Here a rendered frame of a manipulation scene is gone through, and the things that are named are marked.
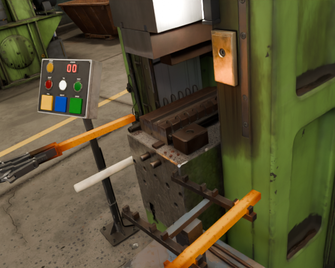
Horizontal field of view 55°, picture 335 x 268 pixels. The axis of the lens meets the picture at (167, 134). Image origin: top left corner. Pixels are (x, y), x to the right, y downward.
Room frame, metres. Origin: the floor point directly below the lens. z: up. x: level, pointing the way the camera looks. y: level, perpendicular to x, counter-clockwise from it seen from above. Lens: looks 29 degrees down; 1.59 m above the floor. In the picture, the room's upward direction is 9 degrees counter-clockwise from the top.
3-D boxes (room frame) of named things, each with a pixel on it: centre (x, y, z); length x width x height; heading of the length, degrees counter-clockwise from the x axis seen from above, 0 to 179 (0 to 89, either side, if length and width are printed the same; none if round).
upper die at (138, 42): (1.32, -0.12, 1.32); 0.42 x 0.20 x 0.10; 123
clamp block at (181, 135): (1.09, -0.09, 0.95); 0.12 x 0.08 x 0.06; 123
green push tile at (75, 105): (1.47, 0.41, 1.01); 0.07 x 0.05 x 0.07; 58
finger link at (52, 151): (0.94, 0.41, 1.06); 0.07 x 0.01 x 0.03; 122
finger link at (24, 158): (0.91, 0.50, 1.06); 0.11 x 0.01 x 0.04; 127
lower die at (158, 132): (1.32, -0.12, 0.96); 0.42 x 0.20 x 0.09; 123
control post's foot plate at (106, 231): (1.63, 0.43, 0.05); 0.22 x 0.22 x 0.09; 33
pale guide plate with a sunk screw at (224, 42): (1.01, -0.22, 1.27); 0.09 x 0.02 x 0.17; 33
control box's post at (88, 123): (1.63, 0.42, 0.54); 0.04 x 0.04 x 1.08; 33
